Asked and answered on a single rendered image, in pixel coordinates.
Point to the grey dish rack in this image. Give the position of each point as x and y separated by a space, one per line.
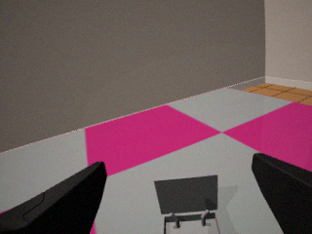
188 203

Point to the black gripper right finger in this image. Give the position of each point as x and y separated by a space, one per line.
288 191

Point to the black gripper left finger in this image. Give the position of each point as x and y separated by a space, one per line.
68 208

